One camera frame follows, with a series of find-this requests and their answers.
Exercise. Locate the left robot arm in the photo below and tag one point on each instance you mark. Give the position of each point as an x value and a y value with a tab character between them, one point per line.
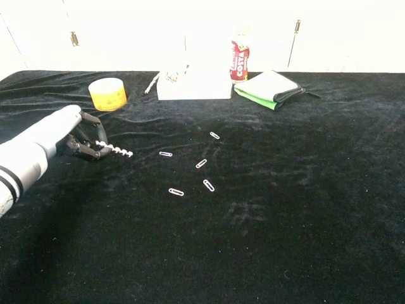
19	168

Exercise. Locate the yellow tape roll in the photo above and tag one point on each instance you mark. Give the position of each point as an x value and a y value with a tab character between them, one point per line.
107	96

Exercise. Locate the white flat box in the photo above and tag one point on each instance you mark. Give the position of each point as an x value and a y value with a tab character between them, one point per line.
196	90

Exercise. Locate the white bead chain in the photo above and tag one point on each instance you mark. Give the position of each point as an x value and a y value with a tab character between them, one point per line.
118	150

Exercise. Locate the black velvet tablecloth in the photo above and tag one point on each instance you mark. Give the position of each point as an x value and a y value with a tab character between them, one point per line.
253	206

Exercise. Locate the paper clip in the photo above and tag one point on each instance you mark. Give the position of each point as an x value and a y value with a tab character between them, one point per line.
201	163
165	154
209	185
176	192
214	135

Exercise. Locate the green white zip pouch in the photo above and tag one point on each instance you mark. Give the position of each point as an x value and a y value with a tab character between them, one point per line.
269	87

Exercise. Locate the woven folding screen panel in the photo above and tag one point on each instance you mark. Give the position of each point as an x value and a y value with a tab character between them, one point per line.
133	38
38	38

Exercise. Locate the Costa coffee bottle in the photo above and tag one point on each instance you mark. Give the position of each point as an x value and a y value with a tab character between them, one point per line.
239	65

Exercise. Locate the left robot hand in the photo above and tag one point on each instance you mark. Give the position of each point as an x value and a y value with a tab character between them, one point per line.
63	123

